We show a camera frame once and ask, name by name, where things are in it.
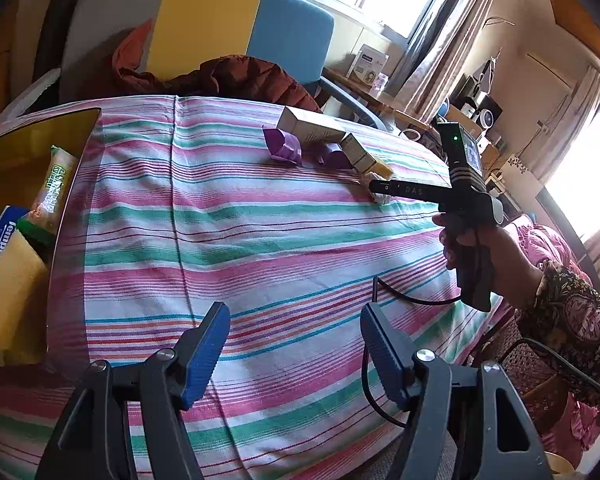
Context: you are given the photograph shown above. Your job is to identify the blue tissue pack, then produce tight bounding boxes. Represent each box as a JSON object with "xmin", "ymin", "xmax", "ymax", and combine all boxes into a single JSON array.
[{"xmin": 0, "ymin": 205, "xmax": 31, "ymax": 286}]

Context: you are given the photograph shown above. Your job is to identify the black cushion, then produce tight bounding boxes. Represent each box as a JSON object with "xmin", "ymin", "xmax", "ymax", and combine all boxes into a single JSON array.
[{"xmin": 32, "ymin": 0, "xmax": 93, "ymax": 81}]

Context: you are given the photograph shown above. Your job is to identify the black mini stereo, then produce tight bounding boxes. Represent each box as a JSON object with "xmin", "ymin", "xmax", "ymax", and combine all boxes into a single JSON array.
[{"xmin": 447, "ymin": 72, "xmax": 503, "ymax": 131}]

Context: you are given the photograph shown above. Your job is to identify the wooden side table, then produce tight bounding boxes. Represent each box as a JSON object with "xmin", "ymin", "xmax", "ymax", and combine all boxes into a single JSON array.
[{"xmin": 325, "ymin": 67, "xmax": 441, "ymax": 136}]

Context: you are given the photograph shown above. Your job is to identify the small beige carton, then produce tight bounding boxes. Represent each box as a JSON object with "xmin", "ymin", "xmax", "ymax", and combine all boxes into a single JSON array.
[{"xmin": 339, "ymin": 132, "xmax": 395, "ymax": 179}]

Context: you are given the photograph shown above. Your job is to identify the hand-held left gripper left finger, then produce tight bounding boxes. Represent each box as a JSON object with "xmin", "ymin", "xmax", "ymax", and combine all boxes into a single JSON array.
[{"xmin": 34, "ymin": 302, "xmax": 232, "ymax": 480}]

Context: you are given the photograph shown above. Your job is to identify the white printed box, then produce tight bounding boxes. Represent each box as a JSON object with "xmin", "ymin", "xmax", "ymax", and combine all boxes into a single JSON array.
[{"xmin": 346, "ymin": 44, "xmax": 390, "ymax": 85}]

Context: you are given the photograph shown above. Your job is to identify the grey yellow blue armchair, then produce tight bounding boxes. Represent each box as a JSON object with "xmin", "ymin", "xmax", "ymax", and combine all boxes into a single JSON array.
[{"xmin": 0, "ymin": 0, "xmax": 388, "ymax": 133}]

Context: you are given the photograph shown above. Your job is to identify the green snack packet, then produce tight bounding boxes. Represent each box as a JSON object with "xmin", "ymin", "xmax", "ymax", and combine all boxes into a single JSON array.
[{"xmin": 17, "ymin": 145, "xmax": 81, "ymax": 248}]

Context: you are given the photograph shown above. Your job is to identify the purple packet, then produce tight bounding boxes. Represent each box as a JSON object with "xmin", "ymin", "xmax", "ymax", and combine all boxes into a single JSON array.
[
  {"xmin": 316, "ymin": 142, "xmax": 353, "ymax": 170},
  {"xmin": 261, "ymin": 126, "xmax": 303, "ymax": 165}
]

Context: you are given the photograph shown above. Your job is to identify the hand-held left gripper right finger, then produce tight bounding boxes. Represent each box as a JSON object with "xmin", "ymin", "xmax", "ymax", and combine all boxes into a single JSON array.
[{"xmin": 360, "ymin": 303, "xmax": 553, "ymax": 480}]

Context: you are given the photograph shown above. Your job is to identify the long beige carton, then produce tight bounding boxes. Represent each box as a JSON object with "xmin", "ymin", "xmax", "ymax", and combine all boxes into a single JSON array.
[{"xmin": 276, "ymin": 106, "xmax": 347, "ymax": 147}]

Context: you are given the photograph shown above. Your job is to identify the pink floral bedding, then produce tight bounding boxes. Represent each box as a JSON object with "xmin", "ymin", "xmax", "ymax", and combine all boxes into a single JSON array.
[{"xmin": 505, "ymin": 212, "xmax": 600, "ymax": 286}]

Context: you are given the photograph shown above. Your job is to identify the person's right hand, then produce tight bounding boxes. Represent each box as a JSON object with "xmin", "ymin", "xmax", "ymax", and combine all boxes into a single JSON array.
[{"xmin": 431, "ymin": 210, "xmax": 546, "ymax": 311}]

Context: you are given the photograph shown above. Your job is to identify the maroon puffer jacket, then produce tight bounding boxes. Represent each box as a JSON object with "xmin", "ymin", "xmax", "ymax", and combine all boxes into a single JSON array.
[{"xmin": 111, "ymin": 19, "xmax": 323, "ymax": 113}]

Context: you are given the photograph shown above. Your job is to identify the striped tablecloth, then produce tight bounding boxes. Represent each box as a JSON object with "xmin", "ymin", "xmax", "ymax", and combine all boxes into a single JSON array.
[{"xmin": 0, "ymin": 92, "xmax": 506, "ymax": 480}]

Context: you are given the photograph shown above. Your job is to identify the white packet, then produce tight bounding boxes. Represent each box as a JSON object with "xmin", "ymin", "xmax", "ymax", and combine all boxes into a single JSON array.
[{"xmin": 362, "ymin": 172, "xmax": 396, "ymax": 206}]

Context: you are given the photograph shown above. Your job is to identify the gold rectangular box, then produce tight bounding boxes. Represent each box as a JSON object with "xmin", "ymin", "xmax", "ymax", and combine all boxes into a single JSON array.
[{"xmin": 0, "ymin": 107, "xmax": 102, "ymax": 366}]

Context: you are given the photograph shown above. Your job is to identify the beige patterned curtain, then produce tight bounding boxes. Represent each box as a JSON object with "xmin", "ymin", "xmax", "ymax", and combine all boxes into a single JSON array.
[
  {"xmin": 530, "ymin": 65, "xmax": 600, "ymax": 186},
  {"xmin": 395, "ymin": 0, "xmax": 506, "ymax": 126}
]

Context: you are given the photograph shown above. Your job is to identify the white cabinet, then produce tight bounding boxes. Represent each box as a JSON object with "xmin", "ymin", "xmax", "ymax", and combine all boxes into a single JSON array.
[{"xmin": 485, "ymin": 154, "xmax": 546, "ymax": 201}]

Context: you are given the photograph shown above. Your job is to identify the brown wicker chair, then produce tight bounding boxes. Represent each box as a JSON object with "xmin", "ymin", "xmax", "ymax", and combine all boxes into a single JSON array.
[{"xmin": 472, "ymin": 310, "xmax": 571, "ymax": 436}]

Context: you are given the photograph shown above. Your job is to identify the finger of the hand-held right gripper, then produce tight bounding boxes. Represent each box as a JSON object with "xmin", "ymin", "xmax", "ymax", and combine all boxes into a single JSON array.
[{"xmin": 367, "ymin": 178, "xmax": 453, "ymax": 202}]

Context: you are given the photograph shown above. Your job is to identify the tan sponge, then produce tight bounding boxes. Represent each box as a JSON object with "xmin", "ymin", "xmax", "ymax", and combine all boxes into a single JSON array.
[{"xmin": 0, "ymin": 235, "xmax": 51, "ymax": 366}]

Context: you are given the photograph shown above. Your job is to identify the person's right forearm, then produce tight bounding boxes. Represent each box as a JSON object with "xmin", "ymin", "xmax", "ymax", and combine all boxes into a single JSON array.
[{"xmin": 515, "ymin": 260, "xmax": 600, "ymax": 411}]

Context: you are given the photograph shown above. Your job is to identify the black cable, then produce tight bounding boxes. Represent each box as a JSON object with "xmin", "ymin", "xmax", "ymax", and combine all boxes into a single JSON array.
[
  {"xmin": 497, "ymin": 337, "xmax": 600, "ymax": 403},
  {"xmin": 361, "ymin": 276, "xmax": 465, "ymax": 428}
]

